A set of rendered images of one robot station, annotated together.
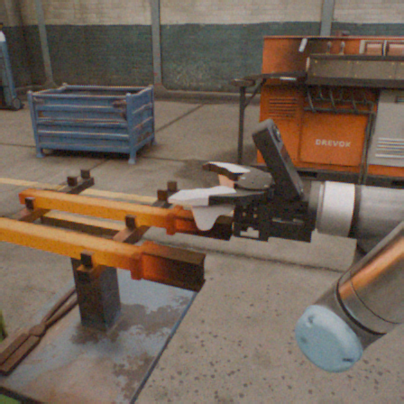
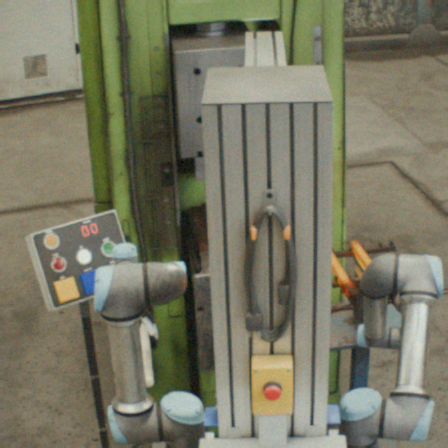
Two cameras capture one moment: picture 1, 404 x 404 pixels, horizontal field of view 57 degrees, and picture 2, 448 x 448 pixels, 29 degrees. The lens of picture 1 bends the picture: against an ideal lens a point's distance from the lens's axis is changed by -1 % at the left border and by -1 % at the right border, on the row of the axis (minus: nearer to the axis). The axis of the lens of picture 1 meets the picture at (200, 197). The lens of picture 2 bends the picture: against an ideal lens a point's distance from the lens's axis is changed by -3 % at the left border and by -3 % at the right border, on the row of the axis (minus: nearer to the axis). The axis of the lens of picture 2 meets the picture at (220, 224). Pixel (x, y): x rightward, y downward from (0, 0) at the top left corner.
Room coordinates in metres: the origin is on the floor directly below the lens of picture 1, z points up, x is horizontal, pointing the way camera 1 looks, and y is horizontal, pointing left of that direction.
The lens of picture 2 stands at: (-1.24, -2.05, 2.55)
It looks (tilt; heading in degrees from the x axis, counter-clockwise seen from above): 26 degrees down; 61
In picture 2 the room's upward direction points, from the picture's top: 3 degrees counter-clockwise
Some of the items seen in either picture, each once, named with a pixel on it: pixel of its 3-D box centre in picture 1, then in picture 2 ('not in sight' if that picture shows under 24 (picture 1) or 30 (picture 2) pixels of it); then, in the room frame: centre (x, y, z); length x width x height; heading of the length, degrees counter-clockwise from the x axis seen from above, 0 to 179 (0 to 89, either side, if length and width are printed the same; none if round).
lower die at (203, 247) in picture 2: not in sight; (220, 231); (0.31, 0.76, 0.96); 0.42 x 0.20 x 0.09; 67
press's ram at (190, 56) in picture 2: not in sight; (224, 84); (0.35, 0.74, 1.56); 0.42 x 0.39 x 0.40; 67
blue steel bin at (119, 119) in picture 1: (96, 120); not in sight; (4.28, 1.20, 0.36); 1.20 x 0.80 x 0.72; 78
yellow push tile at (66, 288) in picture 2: not in sight; (66, 289); (-0.42, 0.58, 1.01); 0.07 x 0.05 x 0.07; 2
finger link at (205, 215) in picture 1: (203, 211); not in sight; (0.47, 0.00, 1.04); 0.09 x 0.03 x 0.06; 107
